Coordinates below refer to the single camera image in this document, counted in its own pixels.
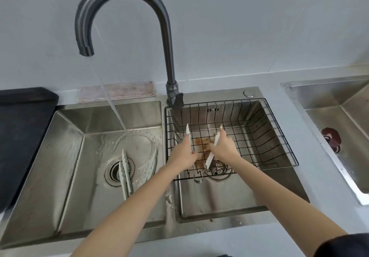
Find person's right hand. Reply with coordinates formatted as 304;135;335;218
208;131;241;164

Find person's left hand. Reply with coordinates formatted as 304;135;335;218
170;135;199;171

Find white-tipped metal tongs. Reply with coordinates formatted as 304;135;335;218
185;123;224;185
118;149;134;201

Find person's left forearm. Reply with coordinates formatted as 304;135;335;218
70;164;179;257

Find person's right forearm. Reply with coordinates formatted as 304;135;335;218
230;157;348;257

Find brown stained sponge cloth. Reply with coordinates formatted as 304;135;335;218
192;134;220;168

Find perforated metal drain strainer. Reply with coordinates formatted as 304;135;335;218
205;162;232;180

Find round metal sink drain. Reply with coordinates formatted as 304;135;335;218
104;156;135;187

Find running water stream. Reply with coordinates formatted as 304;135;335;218
92;55;129;138

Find pink dish cloth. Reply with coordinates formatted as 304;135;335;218
77;81;157;103

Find stainless steel double sink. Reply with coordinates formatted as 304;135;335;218
0;86;311;250

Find dark red drain stopper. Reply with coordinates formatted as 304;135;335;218
321;127;342;153

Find dark grey gooseneck faucet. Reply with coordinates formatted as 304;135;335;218
74;0;184;110

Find stainless steel single sink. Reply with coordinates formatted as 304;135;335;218
281;75;369;206

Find dark sleeve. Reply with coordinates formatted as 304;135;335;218
314;233;369;257

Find black cooktop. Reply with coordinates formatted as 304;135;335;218
0;87;60;212

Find black wire sink basket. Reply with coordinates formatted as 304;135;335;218
165;98;299;181

